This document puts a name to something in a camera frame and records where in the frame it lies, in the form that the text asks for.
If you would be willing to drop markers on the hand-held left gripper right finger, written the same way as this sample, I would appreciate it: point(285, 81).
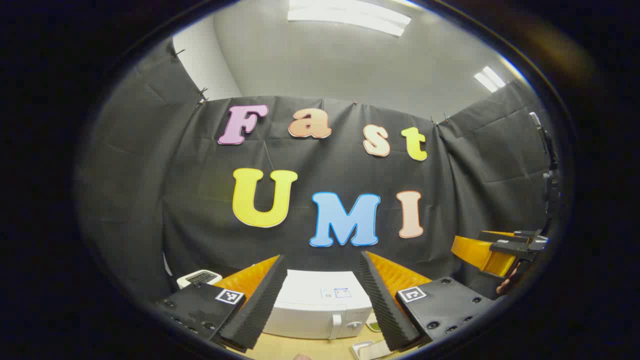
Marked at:
point(382, 310)

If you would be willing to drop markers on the white microwave oven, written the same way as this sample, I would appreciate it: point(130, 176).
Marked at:
point(315, 305)

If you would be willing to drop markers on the small ceiling light panel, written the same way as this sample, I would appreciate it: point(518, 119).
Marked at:
point(489, 79)

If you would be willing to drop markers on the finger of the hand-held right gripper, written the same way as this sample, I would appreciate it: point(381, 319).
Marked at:
point(480, 252)

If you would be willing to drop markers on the white ribbed tray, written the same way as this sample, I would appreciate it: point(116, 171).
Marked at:
point(356, 348)

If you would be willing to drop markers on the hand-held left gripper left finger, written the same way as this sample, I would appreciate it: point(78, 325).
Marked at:
point(260, 310)

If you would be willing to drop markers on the lettuce sandwich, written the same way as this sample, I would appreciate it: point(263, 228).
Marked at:
point(377, 350)

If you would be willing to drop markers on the white toaster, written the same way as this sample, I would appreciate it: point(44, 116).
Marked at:
point(197, 277)

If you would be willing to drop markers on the black tripod stand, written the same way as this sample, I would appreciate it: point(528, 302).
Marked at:
point(550, 180)

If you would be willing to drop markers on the large ceiling light panel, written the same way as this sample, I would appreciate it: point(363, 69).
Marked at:
point(350, 15)

